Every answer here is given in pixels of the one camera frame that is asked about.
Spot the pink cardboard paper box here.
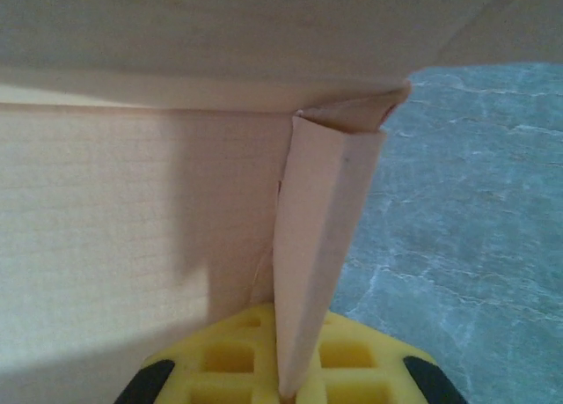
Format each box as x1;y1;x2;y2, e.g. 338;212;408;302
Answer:
0;0;563;400

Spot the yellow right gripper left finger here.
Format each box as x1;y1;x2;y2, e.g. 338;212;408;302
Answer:
113;302;282;404

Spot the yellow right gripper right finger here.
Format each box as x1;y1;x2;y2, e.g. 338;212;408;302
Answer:
293;311;466;404

